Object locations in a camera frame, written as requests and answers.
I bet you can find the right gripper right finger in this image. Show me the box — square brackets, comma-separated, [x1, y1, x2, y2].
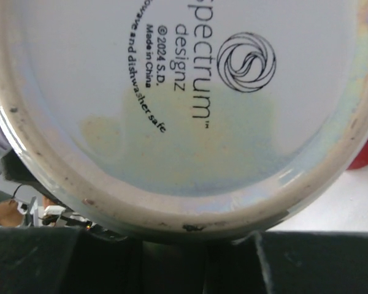
[232, 230, 368, 294]

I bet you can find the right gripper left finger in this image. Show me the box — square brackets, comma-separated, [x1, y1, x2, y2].
[0, 228, 141, 293]

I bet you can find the floral mug orange inside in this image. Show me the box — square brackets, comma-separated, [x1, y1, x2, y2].
[0, 1, 368, 241]

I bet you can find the person in background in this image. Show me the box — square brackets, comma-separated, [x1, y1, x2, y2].
[0, 199, 25, 227]

